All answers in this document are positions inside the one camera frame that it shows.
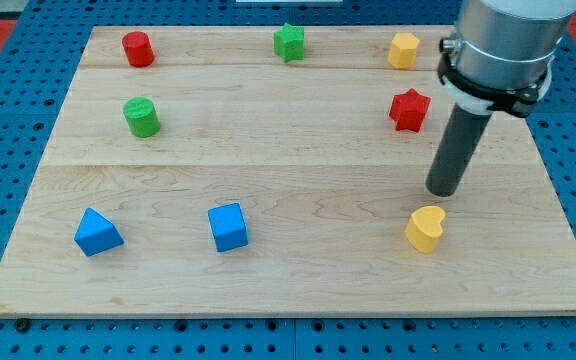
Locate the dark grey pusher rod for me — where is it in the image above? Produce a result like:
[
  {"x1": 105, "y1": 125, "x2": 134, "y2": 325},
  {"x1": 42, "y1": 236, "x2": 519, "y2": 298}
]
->
[{"x1": 425, "y1": 105, "x2": 492, "y2": 197}]

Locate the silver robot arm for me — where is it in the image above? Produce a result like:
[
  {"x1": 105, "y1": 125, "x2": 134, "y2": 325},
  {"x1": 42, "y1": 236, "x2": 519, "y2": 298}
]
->
[{"x1": 426, "y1": 0, "x2": 576, "y2": 197}]

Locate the red star block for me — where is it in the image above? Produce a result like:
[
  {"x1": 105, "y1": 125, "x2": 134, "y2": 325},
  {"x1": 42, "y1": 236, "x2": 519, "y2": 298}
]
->
[{"x1": 389, "y1": 88, "x2": 431, "y2": 133}]

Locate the green star block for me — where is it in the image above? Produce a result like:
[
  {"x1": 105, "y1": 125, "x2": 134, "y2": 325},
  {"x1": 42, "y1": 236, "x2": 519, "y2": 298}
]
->
[{"x1": 273, "y1": 23, "x2": 305, "y2": 63}]

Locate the yellow hexagon block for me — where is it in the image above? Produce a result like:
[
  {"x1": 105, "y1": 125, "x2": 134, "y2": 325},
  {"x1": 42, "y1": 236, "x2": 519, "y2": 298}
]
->
[{"x1": 387, "y1": 33, "x2": 420, "y2": 69}]

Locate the yellow heart block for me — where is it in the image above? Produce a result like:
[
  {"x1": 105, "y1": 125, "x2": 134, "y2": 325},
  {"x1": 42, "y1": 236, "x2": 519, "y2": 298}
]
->
[{"x1": 405, "y1": 206, "x2": 446, "y2": 254}]

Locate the light wooden board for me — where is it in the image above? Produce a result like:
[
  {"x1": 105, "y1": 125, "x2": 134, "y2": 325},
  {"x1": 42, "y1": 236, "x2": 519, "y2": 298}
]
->
[{"x1": 0, "y1": 26, "x2": 576, "y2": 319}]

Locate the blue cube block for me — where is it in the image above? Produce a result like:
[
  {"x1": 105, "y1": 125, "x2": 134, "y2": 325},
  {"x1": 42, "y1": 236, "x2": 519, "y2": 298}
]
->
[{"x1": 207, "y1": 203, "x2": 248, "y2": 252}]

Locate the green cylinder block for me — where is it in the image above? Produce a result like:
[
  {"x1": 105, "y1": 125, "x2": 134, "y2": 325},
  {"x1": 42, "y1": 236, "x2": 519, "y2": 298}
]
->
[{"x1": 123, "y1": 97, "x2": 161, "y2": 138}]

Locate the red cylinder block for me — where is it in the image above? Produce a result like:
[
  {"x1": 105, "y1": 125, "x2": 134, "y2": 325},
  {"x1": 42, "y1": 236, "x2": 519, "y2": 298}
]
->
[{"x1": 122, "y1": 31, "x2": 155, "y2": 67}]

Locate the blue triangle block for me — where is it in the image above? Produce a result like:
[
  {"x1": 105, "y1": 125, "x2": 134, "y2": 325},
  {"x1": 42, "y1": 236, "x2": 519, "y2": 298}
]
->
[{"x1": 74, "y1": 208, "x2": 124, "y2": 257}]

